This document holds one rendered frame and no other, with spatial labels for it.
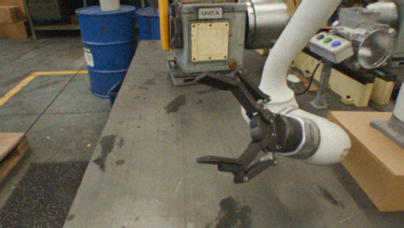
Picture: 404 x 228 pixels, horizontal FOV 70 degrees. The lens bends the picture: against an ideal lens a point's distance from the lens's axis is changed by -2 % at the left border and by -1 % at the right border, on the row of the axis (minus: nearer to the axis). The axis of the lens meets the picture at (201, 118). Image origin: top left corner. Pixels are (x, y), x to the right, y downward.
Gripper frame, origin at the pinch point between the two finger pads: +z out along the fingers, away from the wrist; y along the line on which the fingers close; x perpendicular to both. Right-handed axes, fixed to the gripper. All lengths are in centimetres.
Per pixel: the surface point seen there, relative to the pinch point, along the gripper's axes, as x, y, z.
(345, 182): 4, 8, -51
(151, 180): 37.1, 6.6, -10.7
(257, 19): 38, -68, -63
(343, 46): 4, -38, -64
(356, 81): 11, -34, -88
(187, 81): 69, -44, -46
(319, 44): 12, -43, -65
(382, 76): 3, -35, -95
